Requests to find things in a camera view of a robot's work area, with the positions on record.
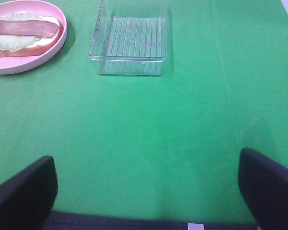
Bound right clear plastic tray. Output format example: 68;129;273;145
88;0;168;76

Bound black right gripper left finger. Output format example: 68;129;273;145
0;156;58;230

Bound bread slice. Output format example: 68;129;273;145
0;15;61;58

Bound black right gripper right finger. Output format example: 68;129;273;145
238;148;288;230

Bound green lettuce leaf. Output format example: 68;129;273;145
0;12;42;52

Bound green tablecloth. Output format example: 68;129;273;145
0;0;288;223

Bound pink round plate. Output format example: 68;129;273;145
0;0;68;75

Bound bacon strip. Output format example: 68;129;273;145
0;20;60;38

